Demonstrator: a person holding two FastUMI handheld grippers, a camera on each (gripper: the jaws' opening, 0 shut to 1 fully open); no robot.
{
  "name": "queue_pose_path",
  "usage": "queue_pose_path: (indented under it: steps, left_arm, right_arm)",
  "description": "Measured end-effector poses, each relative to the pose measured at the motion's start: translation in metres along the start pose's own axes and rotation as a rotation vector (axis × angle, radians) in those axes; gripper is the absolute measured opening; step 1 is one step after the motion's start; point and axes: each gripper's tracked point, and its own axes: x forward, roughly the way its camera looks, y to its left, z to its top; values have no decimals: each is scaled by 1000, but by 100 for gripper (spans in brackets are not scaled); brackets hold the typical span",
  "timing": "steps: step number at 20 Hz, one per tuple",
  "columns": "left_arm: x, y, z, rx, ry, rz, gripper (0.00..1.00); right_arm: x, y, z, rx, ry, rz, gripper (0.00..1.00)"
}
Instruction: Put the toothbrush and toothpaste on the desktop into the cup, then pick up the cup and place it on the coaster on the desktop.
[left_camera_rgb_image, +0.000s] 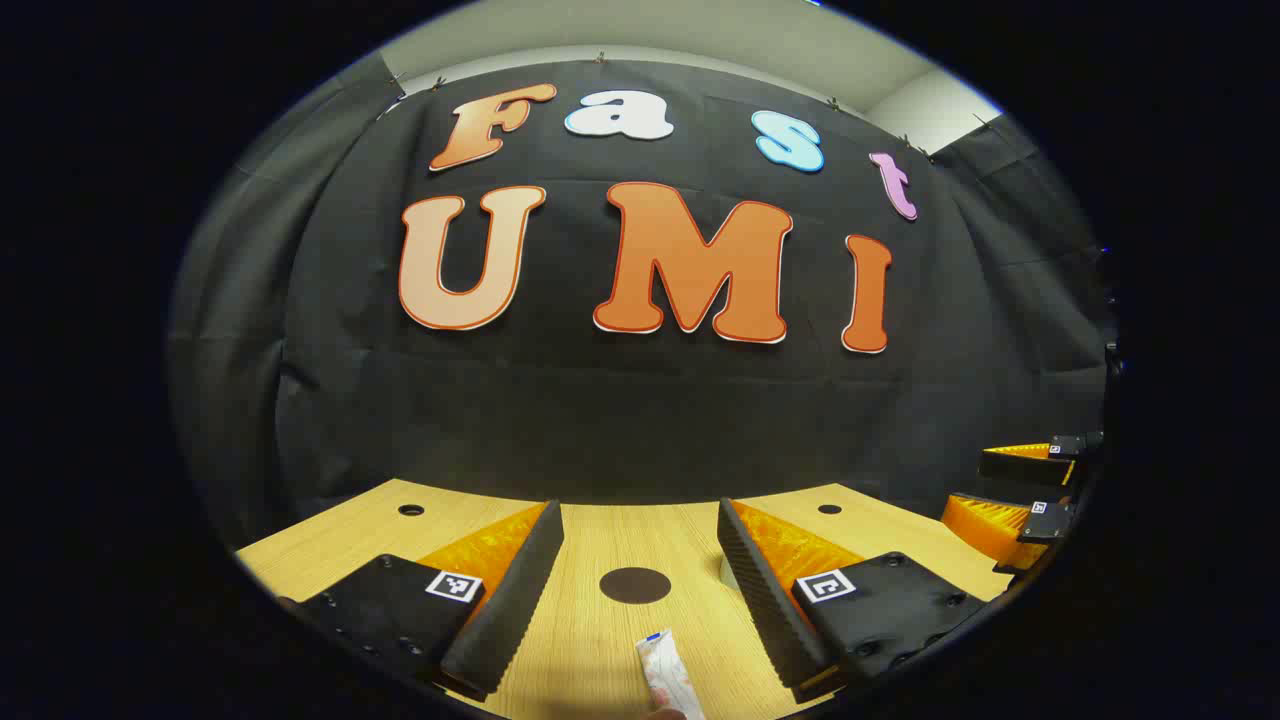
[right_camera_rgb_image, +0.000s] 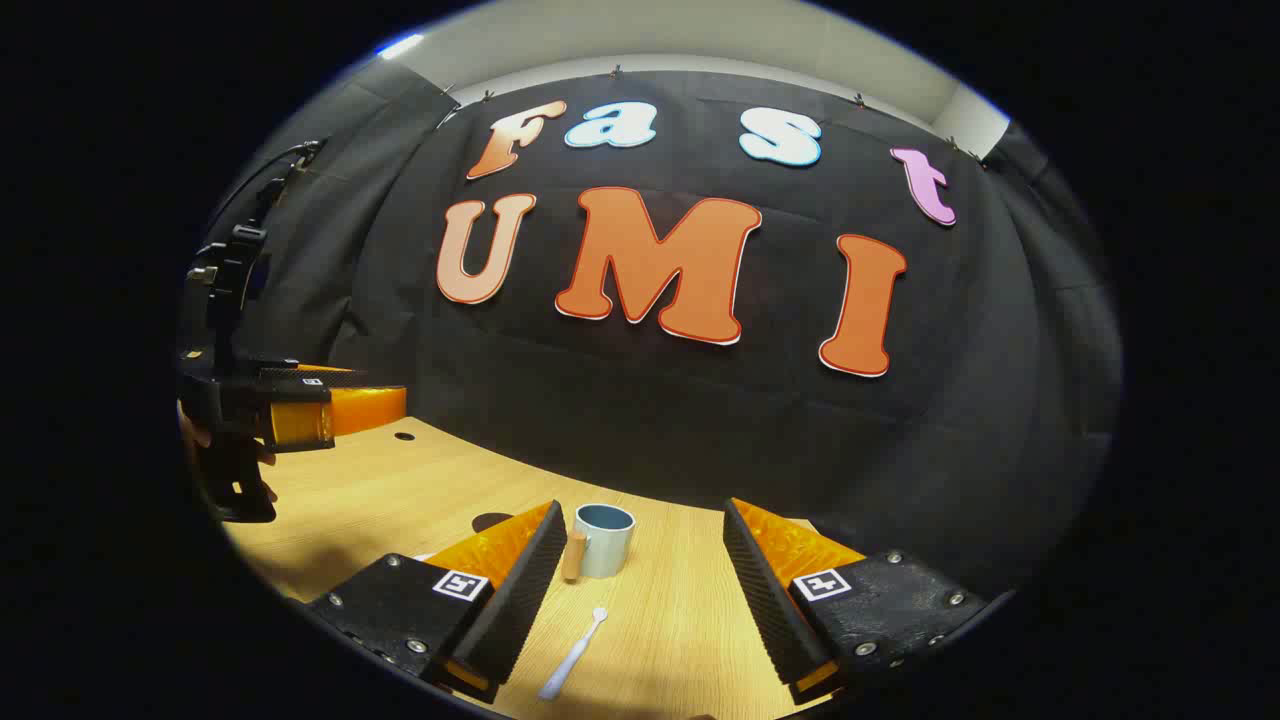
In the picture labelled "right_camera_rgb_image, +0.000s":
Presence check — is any wooden desktop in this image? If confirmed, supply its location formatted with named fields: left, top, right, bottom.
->
left=215, top=417, right=851, bottom=720

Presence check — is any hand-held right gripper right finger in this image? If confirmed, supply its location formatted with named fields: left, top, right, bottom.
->
left=722, top=497, right=991, bottom=706

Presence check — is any grey-blue cup with wooden handle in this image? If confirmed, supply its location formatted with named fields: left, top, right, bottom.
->
left=560, top=503, right=637, bottom=583

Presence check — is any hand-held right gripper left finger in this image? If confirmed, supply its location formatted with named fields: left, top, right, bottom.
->
left=305, top=500, right=568, bottom=706

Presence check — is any white toothbrush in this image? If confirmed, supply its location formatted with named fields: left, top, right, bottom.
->
left=538, top=606, right=609, bottom=701

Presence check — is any black backdrop cloth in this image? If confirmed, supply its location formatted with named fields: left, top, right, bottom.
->
left=180, top=55, right=1126, bottom=601

